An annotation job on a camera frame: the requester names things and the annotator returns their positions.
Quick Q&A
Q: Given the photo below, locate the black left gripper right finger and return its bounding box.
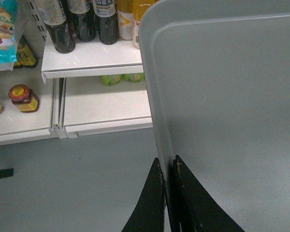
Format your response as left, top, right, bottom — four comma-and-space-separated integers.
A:
167, 155, 243, 232

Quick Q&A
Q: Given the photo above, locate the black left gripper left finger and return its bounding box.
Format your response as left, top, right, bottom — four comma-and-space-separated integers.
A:
122, 158, 166, 232

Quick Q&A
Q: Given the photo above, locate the grey rectangular serving tray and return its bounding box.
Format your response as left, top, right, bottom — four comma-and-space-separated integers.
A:
139, 0, 290, 232

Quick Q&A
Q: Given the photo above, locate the white bottom shelf board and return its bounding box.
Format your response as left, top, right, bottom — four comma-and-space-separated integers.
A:
63, 77, 152, 138

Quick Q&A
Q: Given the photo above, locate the white shelf board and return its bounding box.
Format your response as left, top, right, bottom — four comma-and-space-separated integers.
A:
63, 77, 152, 138
41, 38, 143, 81

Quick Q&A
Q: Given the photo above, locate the green drink pack right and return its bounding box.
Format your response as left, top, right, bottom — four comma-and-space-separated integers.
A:
123, 72, 144, 83

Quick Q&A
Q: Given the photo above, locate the green drink pack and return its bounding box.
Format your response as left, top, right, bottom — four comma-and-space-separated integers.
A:
100, 74, 123, 86
123, 72, 144, 83

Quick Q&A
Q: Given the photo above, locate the green drink pack left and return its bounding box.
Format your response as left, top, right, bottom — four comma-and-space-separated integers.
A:
100, 74, 123, 86

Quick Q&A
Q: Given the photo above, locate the white lower shelf board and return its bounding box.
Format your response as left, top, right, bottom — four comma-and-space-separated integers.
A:
41, 38, 143, 81

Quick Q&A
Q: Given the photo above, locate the red lid sauce jar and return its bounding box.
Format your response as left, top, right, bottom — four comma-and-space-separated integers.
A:
8, 84, 40, 113

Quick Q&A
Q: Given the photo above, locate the orange juice bottle front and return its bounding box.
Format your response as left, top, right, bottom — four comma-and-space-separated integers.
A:
132, 0, 155, 49

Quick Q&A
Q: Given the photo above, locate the orange juice bottle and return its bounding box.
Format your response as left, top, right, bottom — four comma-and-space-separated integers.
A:
132, 0, 155, 49
117, 0, 133, 41

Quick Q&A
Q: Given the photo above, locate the orange juice bottle back left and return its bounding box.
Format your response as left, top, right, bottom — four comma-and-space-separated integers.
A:
117, 0, 133, 41

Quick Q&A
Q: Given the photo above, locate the dark tea bottle right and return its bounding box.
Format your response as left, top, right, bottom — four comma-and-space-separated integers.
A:
92, 0, 119, 45

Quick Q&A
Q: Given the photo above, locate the dark tea bottle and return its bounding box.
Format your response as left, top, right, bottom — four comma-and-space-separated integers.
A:
92, 0, 119, 45
68, 0, 96, 42
34, 0, 75, 54

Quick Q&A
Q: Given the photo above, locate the dark tea bottle middle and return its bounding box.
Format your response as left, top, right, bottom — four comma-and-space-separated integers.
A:
68, 0, 96, 42

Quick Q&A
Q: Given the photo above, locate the teal cartoon snack pack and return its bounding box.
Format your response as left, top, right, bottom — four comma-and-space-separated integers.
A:
0, 0, 17, 64

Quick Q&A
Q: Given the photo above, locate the white slotted shelf upright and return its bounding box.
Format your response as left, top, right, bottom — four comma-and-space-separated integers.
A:
24, 0, 47, 48

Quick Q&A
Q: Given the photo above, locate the dark tea bottle left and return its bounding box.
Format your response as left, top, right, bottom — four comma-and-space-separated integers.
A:
34, 0, 75, 54

